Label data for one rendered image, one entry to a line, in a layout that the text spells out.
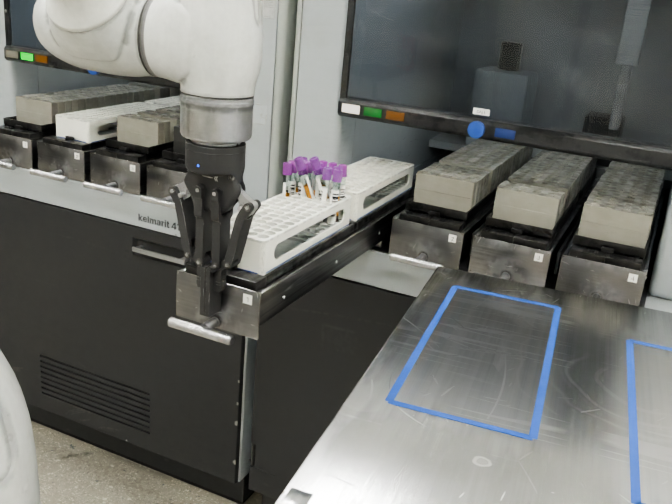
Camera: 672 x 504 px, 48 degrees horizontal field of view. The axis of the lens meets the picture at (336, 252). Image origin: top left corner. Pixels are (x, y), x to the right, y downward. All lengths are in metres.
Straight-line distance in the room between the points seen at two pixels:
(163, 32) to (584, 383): 0.61
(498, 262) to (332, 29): 0.54
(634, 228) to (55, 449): 1.51
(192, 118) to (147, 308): 0.88
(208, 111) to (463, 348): 0.41
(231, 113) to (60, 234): 1.00
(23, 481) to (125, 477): 1.46
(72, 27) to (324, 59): 0.66
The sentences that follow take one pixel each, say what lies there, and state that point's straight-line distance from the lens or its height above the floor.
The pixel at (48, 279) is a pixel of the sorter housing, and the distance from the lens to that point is 1.93.
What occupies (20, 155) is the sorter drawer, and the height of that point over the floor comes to 0.76.
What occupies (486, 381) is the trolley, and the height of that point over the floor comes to 0.82.
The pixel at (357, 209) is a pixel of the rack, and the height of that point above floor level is 0.84.
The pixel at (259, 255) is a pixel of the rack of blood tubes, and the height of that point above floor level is 0.84.
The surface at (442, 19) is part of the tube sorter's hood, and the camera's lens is 1.39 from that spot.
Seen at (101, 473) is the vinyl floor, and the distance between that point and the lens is 2.05.
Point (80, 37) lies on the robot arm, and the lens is 0.96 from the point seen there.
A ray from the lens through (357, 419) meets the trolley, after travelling 0.72.
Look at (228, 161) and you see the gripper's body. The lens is 0.94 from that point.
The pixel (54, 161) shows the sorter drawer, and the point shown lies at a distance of 1.82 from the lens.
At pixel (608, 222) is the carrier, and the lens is 1.37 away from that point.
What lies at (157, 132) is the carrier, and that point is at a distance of 1.71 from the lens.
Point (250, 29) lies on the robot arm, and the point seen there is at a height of 1.14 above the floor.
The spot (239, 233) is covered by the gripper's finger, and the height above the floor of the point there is 0.89.
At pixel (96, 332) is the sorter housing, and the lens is 1.88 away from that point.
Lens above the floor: 1.20
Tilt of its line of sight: 20 degrees down
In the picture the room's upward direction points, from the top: 5 degrees clockwise
